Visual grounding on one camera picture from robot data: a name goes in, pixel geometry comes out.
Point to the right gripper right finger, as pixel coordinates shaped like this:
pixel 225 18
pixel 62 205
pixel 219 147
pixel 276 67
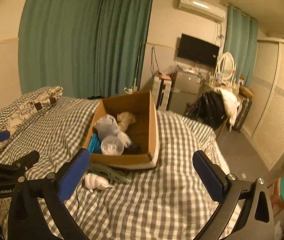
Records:
pixel 255 220

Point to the large green curtain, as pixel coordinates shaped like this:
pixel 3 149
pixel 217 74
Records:
pixel 88 47

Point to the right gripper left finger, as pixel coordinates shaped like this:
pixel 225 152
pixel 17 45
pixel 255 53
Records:
pixel 26 219

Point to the green topped wooden stool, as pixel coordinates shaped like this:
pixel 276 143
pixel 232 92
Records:
pixel 276 193

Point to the beige cloth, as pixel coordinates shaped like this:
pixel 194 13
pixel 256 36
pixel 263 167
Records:
pixel 125 119

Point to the dark suitcase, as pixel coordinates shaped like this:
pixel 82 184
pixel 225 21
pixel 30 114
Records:
pixel 242 113

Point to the large water bottle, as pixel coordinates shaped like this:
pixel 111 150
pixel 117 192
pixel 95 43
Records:
pixel 129 90

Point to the white louvered wardrobe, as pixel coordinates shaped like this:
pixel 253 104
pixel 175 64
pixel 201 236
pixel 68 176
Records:
pixel 264 124

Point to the black wall television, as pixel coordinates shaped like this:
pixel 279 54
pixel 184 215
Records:
pixel 198 51

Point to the silver mini fridge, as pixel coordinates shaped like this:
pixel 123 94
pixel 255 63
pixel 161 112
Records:
pixel 185 88

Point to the small green curtain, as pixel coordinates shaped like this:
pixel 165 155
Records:
pixel 241 42

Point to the grey checkered duvet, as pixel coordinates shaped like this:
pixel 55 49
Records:
pixel 167 202

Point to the floral patterned pillow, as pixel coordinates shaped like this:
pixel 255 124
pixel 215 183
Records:
pixel 25 110

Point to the white garment on chair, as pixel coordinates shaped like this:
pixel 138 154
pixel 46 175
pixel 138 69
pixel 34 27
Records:
pixel 230 101

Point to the grey green cloth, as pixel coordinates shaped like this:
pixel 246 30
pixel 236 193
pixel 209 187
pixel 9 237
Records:
pixel 112 175

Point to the clear plastic bag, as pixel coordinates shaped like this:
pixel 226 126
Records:
pixel 113 139

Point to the white air conditioner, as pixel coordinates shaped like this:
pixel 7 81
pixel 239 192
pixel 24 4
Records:
pixel 203 9

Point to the brown cardboard box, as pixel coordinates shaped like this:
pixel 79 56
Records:
pixel 144 133

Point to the white oval vanity mirror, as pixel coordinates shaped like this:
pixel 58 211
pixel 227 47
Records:
pixel 225 70

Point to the white socks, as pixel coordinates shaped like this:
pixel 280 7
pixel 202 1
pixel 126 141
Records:
pixel 93 181

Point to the white suitcase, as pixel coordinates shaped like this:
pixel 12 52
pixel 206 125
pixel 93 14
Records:
pixel 161 91

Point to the blue sequin pouch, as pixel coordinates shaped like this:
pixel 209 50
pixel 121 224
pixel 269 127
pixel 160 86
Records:
pixel 94 144

